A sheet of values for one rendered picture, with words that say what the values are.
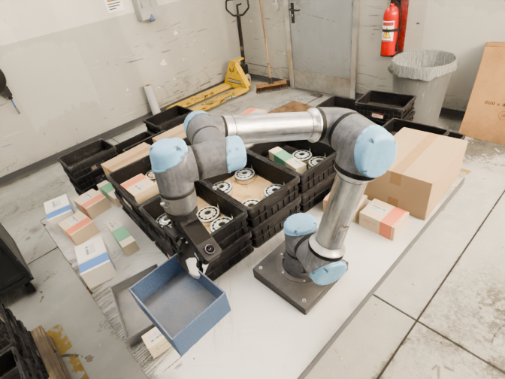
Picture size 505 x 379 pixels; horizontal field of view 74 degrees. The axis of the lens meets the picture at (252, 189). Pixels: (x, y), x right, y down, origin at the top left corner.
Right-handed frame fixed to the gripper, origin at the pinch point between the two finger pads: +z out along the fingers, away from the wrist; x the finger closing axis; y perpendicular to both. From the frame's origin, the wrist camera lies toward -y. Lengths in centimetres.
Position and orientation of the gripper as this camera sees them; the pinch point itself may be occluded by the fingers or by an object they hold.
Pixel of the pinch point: (201, 274)
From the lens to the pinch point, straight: 86.8
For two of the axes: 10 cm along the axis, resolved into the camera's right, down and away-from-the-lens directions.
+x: -7.4, 4.1, -5.3
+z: 0.8, 8.4, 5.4
